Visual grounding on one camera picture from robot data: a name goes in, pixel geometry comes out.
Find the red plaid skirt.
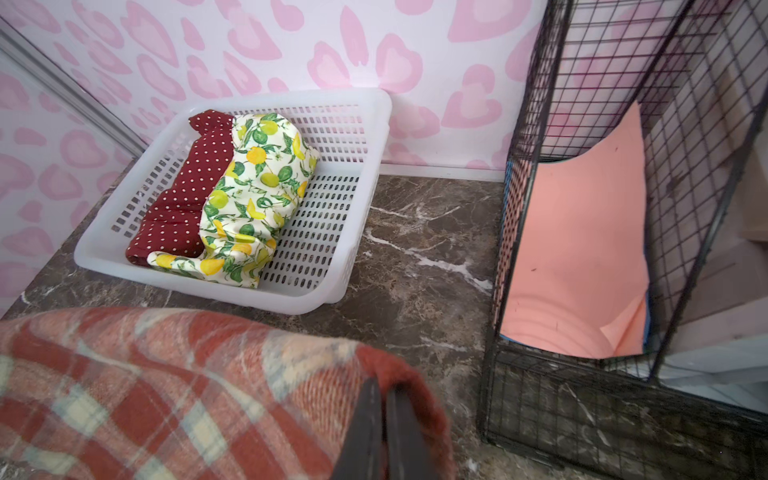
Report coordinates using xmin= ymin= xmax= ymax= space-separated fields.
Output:
xmin=1 ymin=307 xmax=457 ymax=479

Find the pink folder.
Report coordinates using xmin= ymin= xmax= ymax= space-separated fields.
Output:
xmin=501 ymin=103 xmax=649 ymax=359

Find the white plastic basket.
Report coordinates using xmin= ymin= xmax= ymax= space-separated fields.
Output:
xmin=74 ymin=88 xmax=392 ymax=315

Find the lemon print skirt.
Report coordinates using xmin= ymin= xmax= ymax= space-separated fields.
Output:
xmin=147 ymin=112 xmax=320 ymax=289

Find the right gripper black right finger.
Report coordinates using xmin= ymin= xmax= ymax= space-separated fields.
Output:
xmin=385 ymin=387 xmax=438 ymax=480

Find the black wire desk organizer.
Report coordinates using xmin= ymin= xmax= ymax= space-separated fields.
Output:
xmin=477 ymin=1 xmax=767 ymax=479

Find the red polka dot skirt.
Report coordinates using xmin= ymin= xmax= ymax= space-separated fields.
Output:
xmin=125 ymin=110 xmax=235 ymax=267

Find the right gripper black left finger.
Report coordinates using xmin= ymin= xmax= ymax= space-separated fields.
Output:
xmin=330 ymin=377 xmax=383 ymax=480

